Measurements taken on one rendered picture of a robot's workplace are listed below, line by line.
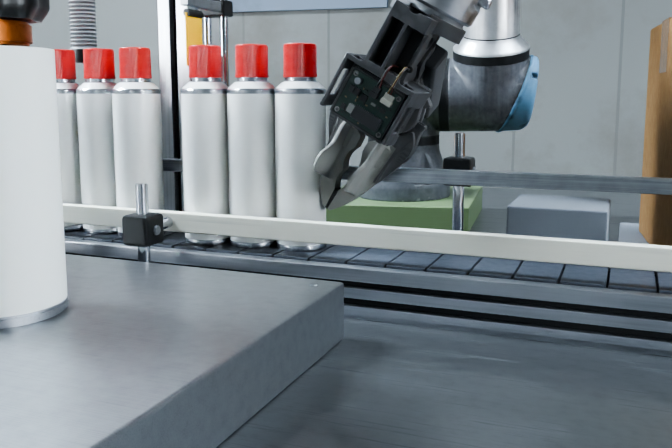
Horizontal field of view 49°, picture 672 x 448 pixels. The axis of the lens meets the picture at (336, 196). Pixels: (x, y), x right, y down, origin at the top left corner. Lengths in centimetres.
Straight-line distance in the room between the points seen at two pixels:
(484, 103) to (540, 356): 59
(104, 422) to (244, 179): 40
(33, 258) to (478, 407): 32
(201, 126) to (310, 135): 11
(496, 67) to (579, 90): 201
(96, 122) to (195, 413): 48
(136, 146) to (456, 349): 40
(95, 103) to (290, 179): 24
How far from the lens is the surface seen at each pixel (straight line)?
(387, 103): 63
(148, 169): 81
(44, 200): 54
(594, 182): 70
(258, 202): 74
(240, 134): 74
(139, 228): 72
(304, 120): 71
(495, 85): 113
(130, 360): 46
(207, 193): 76
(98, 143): 84
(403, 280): 66
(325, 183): 72
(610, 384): 57
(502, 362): 59
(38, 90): 54
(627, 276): 68
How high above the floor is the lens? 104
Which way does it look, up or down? 8 degrees down
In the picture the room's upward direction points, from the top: straight up
